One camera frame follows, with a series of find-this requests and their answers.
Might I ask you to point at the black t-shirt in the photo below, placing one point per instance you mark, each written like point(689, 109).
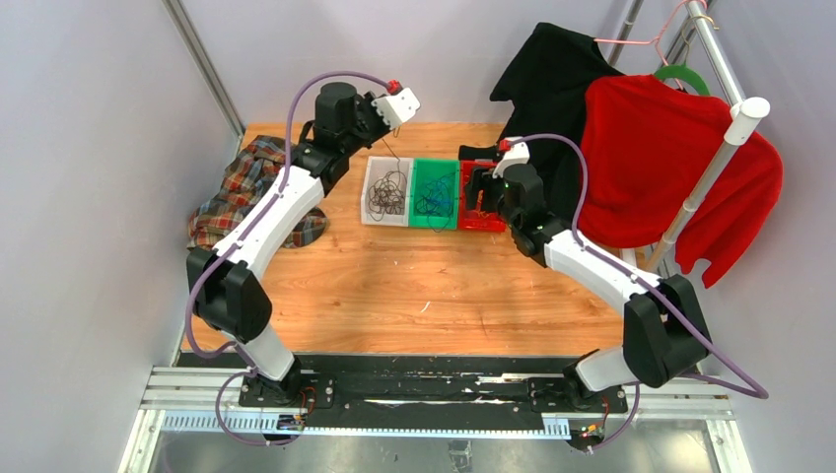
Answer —
point(547, 82)

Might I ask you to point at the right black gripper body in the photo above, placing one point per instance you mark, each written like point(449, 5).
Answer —
point(492, 187)

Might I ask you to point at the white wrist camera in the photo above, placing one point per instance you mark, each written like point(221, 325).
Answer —
point(397, 109)
point(510, 153)

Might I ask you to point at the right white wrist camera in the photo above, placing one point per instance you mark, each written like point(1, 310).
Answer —
point(510, 153)

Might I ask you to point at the green hanger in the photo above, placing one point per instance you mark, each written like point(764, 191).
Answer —
point(684, 74)

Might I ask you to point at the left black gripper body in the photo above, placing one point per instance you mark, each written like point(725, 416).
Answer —
point(370, 125)

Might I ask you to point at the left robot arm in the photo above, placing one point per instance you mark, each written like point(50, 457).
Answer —
point(224, 281)

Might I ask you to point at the pink wire hanger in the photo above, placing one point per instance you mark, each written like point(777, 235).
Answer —
point(623, 39)

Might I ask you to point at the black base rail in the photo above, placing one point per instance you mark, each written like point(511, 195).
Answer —
point(435, 393)

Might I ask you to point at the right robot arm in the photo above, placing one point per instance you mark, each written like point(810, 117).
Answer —
point(664, 329)

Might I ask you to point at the plaid flannel shirt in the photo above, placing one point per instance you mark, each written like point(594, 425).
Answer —
point(245, 181)

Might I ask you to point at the white plastic bin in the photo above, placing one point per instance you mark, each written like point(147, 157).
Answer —
point(386, 191)

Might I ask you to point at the red sweater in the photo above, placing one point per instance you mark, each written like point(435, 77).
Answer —
point(646, 146)

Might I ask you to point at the white clothes rack pole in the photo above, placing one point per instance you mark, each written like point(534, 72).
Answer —
point(745, 118)

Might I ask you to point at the green plastic bin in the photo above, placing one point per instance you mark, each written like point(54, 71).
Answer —
point(434, 195)

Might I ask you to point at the red plastic bin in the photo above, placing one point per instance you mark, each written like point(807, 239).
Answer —
point(476, 220)

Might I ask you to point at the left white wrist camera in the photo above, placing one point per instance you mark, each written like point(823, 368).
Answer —
point(397, 109)

